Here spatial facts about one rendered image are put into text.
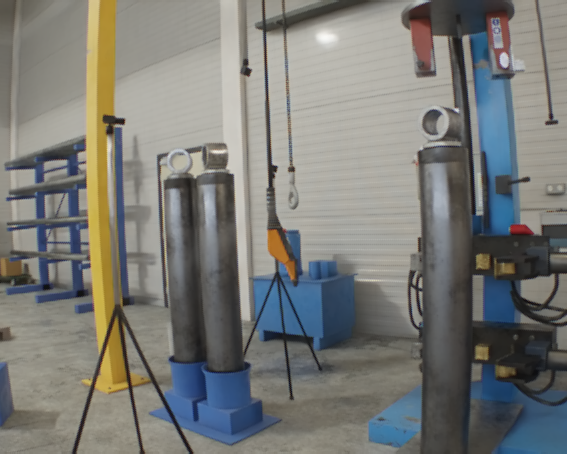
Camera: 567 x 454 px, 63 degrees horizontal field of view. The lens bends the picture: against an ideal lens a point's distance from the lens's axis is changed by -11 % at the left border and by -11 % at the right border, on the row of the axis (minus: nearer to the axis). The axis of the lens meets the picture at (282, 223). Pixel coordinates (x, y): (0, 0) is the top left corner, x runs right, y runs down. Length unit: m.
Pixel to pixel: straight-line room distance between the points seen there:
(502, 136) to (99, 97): 2.76
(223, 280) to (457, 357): 1.34
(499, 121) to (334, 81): 2.77
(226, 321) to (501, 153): 1.76
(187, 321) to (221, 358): 0.35
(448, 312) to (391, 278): 2.92
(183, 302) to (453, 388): 1.66
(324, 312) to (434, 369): 2.53
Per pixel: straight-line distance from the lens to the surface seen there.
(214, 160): 2.84
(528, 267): 2.37
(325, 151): 5.32
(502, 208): 2.87
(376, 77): 5.11
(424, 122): 2.17
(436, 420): 2.23
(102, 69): 3.98
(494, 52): 2.58
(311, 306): 4.60
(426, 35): 2.60
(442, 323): 2.09
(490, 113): 2.92
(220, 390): 2.94
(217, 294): 2.82
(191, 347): 3.12
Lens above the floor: 1.24
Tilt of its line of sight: 1 degrees down
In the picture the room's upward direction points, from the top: 3 degrees counter-clockwise
